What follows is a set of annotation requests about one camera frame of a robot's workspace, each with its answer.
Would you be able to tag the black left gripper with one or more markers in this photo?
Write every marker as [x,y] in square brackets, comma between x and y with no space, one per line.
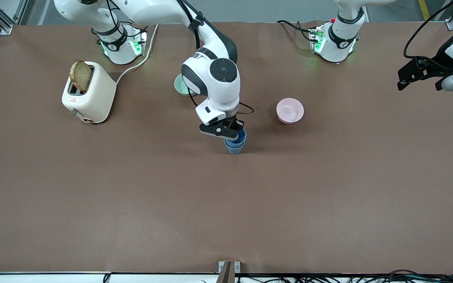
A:
[441,65]

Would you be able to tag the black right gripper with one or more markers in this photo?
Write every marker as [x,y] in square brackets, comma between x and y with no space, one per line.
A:
[237,125]

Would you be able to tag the blue plastic cup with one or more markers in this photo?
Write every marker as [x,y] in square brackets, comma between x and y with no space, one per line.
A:
[234,149]
[242,137]

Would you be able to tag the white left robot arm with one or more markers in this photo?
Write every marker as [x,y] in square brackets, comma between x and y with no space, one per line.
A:
[338,39]

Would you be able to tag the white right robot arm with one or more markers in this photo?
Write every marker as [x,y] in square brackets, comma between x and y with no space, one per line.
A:
[220,78]

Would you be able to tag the pink plastic bowl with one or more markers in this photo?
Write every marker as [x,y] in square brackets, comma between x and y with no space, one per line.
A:
[290,110]

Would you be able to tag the green plastic bowl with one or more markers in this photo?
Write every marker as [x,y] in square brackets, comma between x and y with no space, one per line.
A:
[180,86]

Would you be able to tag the left base connector plate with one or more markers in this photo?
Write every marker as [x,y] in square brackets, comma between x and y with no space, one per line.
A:
[316,39]

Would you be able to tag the base connector plate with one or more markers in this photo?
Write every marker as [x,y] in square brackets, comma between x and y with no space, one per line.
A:
[139,41]
[316,39]

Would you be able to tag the right base connector plate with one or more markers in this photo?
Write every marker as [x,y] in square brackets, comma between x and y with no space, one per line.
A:
[139,41]

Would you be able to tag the cream white toaster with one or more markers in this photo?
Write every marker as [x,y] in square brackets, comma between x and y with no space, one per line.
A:
[96,96]

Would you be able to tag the brown bread slice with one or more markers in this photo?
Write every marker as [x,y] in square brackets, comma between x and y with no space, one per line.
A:
[81,76]

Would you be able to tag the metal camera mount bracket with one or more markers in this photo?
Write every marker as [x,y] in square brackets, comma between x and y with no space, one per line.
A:
[226,271]

